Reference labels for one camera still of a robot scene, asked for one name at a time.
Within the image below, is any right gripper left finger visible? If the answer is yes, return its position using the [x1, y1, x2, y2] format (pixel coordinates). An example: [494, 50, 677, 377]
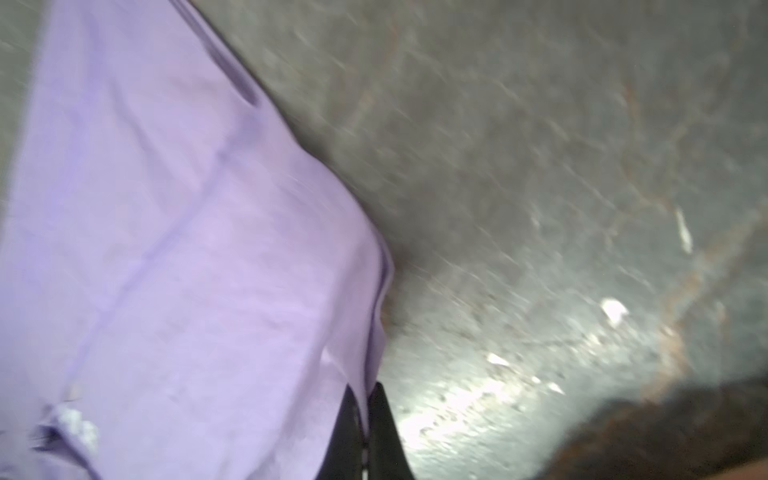
[316, 387, 365, 480]

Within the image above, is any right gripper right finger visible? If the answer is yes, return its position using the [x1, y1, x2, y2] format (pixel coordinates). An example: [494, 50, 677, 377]
[367, 382, 415, 480]

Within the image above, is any purple SHINE t-shirt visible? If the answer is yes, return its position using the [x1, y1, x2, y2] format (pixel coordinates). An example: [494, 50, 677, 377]
[1, 1, 392, 479]

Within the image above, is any folded pink t-shirt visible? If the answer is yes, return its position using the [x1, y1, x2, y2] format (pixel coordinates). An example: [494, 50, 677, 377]
[704, 458, 768, 480]

